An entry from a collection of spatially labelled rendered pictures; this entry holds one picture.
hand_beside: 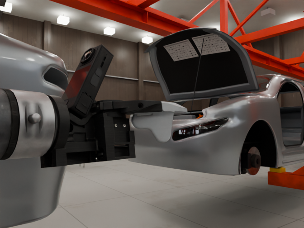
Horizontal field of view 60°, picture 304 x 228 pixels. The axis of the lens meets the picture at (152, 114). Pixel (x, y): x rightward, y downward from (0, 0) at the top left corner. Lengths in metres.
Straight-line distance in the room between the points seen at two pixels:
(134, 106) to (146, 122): 0.04
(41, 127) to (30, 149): 0.03
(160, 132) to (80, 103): 0.12
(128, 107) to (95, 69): 0.07
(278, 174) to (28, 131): 3.43
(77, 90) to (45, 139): 0.08
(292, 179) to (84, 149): 3.31
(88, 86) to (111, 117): 0.05
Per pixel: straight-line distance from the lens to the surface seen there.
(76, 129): 0.34
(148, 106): 0.36
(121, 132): 0.37
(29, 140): 0.29
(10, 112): 0.28
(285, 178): 3.58
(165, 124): 0.39
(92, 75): 0.36
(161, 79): 4.25
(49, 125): 0.30
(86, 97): 0.35
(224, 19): 7.22
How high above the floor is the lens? 1.21
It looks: 3 degrees up
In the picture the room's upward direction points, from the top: straight up
